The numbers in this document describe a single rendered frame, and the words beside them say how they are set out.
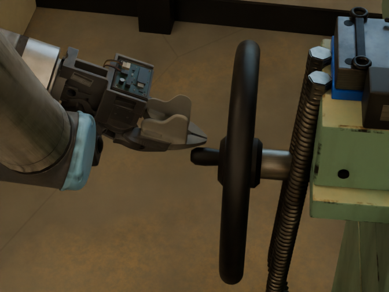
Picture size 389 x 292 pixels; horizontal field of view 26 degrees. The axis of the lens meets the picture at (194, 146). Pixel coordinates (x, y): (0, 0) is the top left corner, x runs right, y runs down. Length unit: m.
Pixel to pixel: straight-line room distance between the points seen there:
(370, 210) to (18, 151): 0.37
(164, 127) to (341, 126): 0.31
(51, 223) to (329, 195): 1.19
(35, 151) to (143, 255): 1.08
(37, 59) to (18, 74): 0.30
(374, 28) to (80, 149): 0.34
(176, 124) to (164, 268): 0.86
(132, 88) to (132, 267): 0.91
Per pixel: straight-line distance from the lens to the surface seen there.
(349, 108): 0.87
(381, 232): 1.04
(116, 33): 2.49
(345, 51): 0.87
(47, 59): 1.05
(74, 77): 1.05
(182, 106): 1.10
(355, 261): 1.25
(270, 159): 0.99
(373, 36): 0.89
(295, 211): 0.99
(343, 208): 0.90
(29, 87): 0.78
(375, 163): 0.88
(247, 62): 0.91
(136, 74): 1.07
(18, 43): 1.06
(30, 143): 0.84
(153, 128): 1.09
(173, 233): 1.96
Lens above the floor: 1.55
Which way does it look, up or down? 46 degrees down
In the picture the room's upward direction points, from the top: straight up
